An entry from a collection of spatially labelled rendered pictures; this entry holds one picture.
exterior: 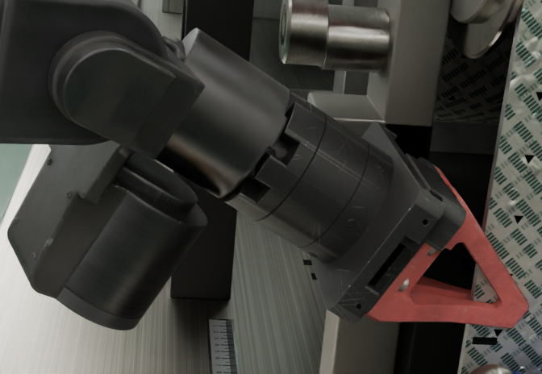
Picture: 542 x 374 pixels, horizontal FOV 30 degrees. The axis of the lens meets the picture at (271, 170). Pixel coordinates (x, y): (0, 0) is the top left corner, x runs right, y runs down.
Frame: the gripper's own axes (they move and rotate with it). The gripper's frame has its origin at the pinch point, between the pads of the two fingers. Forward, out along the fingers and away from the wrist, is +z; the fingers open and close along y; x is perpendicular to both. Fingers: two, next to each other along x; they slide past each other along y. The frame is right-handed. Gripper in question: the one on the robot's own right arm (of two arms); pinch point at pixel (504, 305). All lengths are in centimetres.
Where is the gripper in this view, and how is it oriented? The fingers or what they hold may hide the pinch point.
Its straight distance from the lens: 49.9
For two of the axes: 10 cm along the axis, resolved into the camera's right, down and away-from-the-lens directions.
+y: 0.9, 3.4, -9.4
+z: 8.1, 5.2, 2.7
